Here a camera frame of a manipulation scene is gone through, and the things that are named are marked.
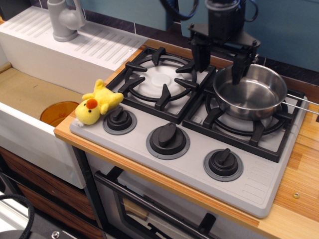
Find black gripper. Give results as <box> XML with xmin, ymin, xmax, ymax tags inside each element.
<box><xmin>188</xmin><ymin>0</ymin><xmax>260</xmax><ymax>85</ymax></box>

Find stainless steel pan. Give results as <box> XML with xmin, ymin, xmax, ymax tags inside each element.
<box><xmin>213</xmin><ymin>64</ymin><xmax>318</xmax><ymax>121</ymax></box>

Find grey toy stove top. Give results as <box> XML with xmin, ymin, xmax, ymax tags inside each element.
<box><xmin>69</xmin><ymin>46</ymin><xmax>310</xmax><ymax>219</ymax></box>

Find black middle stove knob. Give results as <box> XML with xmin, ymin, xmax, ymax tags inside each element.
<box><xmin>146</xmin><ymin>122</ymin><xmax>190</xmax><ymax>160</ymax></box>

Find black stove knob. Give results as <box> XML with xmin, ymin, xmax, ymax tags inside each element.
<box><xmin>146</xmin><ymin>122</ymin><xmax>190</xmax><ymax>160</ymax></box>
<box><xmin>204</xmin><ymin>148</ymin><xmax>244</xmax><ymax>182</ymax></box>
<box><xmin>103</xmin><ymin>107</ymin><xmax>137</xmax><ymax>135</ymax></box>

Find black right stove knob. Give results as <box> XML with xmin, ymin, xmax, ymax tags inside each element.
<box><xmin>204</xmin><ymin>148</ymin><xmax>244</xmax><ymax>182</ymax></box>

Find black left stove knob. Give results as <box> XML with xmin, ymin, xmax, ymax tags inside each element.
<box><xmin>103</xmin><ymin>107</ymin><xmax>137</xmax><ymax>135</ymax></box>

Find black left burner grate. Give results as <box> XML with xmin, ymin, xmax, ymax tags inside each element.
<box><xmin>107</xmin><ymin>47</ymin><xmax>216</xmax><ymax>124</ymax></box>

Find black burner grate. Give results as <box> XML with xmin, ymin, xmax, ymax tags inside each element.
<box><xmin>182</xmin><ymin>74</ymin><xmax>305</xmax><ymax>162</ymax></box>
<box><xmin>107</xmin><ymin>47</ymin><xmax>216</xmax><ymax>124</ymax></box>

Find black right burner grate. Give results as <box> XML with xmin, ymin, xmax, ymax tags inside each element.
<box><xmin>182</xmin><ymin>74</ymin><xmax>305</xmax><ymax>162</ymax></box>

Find yellow stuffed duck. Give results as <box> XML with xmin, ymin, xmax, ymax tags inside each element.
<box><xmin>75</xmin><ymin>79</ymin><xmax>124</xmax><ymax>127</ymax></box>

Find grey toy faucet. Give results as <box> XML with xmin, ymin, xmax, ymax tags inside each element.
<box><xmin>47</xmin><ymin>0</ymin><xmax>86</xmax><ymax>42</ymax></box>

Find white toy sink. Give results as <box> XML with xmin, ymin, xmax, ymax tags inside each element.
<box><xmin>0</xmin><ymin>6</ymin><xmax>146</xmax><ymax>189</ymax></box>

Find wooden drawer front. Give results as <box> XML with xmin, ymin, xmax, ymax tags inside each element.
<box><xmin>0</xmin><ymin>148</ymin><xmax>106</xmax><ymax>239</ymax></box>

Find oven door with handle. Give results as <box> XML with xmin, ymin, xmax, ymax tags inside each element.
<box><xmin>93</xmin><ymin>166</ymin><xmax>250</xmax><ymax>239</ymax></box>

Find black braided cable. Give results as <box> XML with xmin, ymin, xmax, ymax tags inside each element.
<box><xmin>0</xmin><ymin>194</ymin><xmax>35</xmax><ymax>239</ymax></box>

